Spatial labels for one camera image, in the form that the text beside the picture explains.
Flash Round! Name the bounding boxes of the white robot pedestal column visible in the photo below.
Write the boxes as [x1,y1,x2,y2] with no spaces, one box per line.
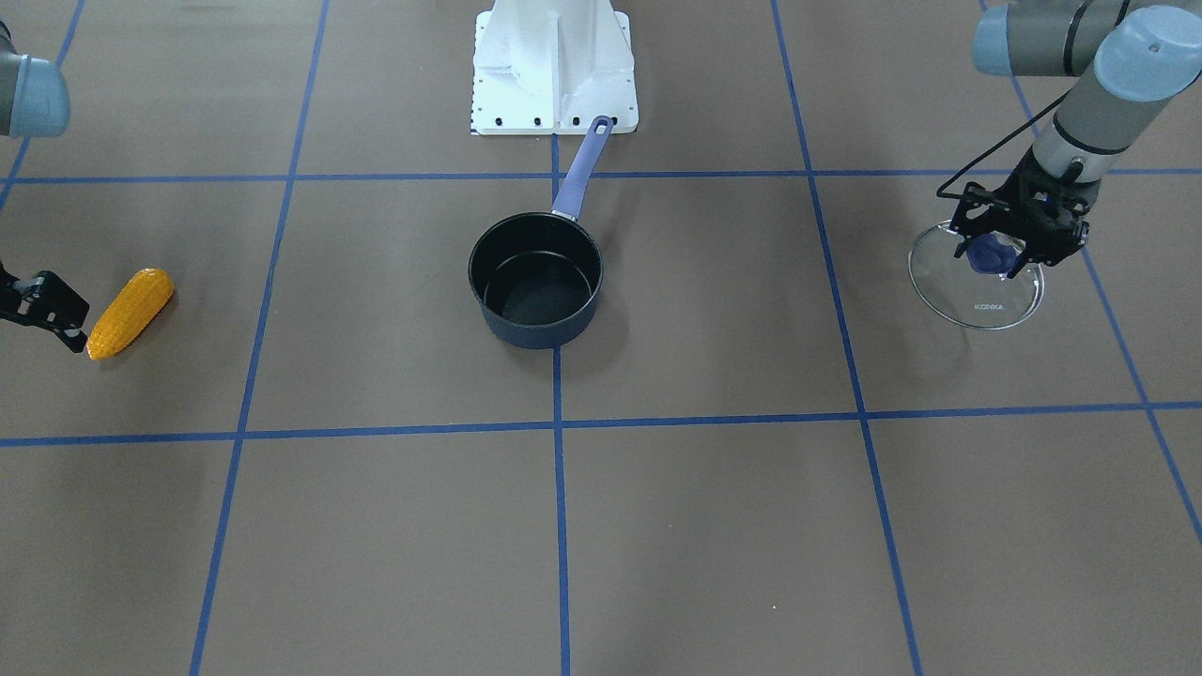
[470,1,639,136]

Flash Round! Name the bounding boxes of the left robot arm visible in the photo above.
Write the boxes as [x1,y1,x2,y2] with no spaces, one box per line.
[953,1,1201,278]

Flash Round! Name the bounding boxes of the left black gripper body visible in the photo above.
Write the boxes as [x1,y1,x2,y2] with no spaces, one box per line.
[1005,148,1101,236]

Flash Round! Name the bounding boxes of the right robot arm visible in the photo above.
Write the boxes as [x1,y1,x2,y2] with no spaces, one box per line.
[1,23,90,354]

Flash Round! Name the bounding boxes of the dark blue saucepan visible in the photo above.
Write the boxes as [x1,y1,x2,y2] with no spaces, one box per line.
[468,115,615,350]

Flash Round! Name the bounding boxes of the glass pot lid blue knob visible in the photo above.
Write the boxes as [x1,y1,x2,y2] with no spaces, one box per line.
[908,220,1046,330]

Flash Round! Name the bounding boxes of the yellow toy corn cob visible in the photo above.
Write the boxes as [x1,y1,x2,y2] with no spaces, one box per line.
[85,267,175,361]

